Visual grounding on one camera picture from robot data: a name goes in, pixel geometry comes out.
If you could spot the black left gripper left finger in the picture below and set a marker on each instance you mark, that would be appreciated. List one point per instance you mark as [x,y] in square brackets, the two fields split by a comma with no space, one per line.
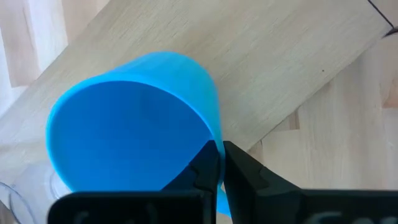
[205,168]

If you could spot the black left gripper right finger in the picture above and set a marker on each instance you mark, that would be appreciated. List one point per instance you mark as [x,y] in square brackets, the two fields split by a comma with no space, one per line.
[245,177]

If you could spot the blue plastic cup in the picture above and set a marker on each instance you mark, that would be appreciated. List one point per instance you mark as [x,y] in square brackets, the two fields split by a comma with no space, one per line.
[124,133]

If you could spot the clear glass mug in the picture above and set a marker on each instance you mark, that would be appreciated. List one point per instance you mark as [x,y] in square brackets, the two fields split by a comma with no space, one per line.
[18,202]

